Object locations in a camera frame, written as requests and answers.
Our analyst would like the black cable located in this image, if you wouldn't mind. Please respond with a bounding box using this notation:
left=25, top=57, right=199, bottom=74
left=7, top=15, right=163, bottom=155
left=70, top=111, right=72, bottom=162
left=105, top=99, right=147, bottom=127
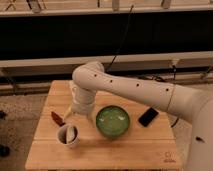
left=105, top=3, right=135, bottom=73

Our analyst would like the wooden table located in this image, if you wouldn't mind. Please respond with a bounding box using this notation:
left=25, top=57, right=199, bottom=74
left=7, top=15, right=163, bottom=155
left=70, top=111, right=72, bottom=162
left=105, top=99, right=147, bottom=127
left=25, top=81, right=182, bottom=171

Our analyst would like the brown red small object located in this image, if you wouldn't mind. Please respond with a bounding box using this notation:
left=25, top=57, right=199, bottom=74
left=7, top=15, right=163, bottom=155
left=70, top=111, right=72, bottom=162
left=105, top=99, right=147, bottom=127
left=51, top=111, right=65, bottom=126

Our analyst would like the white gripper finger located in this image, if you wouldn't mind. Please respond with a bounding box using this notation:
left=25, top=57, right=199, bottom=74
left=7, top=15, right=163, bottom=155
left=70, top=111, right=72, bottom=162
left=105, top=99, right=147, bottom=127
left=87, top=113, right=94, bottom=123
left=64, top=106, right=72, bottom=119

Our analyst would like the black smartphone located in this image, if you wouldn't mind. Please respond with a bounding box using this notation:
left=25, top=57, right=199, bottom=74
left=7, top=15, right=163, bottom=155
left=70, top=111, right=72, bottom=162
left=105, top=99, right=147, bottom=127
left=138, top=108, right=159, bottom=127

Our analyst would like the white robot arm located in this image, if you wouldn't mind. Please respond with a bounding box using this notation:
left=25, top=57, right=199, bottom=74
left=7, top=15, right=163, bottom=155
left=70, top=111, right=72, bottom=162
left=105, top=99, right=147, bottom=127
left=69, top=61, right=213, bottom=171

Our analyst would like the white ceramic cup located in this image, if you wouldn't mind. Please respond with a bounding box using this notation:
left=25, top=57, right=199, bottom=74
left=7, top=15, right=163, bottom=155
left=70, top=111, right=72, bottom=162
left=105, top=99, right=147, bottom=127
left=57, top=124, right=78, bottom=148

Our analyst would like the green glass bowl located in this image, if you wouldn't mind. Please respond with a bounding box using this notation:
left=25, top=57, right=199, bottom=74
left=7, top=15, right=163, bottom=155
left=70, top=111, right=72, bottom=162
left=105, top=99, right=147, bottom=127
left=96, top=105, right=130, bottom=139

